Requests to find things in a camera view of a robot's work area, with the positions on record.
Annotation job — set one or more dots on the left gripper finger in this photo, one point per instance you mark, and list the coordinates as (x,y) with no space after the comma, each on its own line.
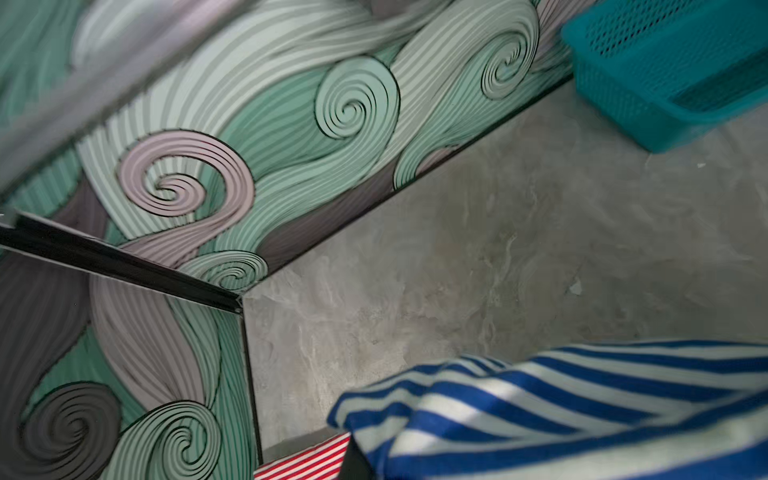
(355,466)

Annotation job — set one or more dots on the red white striped tank top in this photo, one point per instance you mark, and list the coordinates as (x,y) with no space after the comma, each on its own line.
(322,461)

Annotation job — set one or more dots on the navy white striped tank top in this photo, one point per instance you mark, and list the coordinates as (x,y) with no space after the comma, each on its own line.
(680,409)

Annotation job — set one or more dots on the teal plastic basket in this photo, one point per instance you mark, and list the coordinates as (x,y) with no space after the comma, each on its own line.
(666,72)

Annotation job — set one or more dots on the left black frame post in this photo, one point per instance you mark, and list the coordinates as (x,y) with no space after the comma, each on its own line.
(51,242)

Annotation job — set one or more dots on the back aluminium rail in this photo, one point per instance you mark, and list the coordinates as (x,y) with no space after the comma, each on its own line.
(157,39)

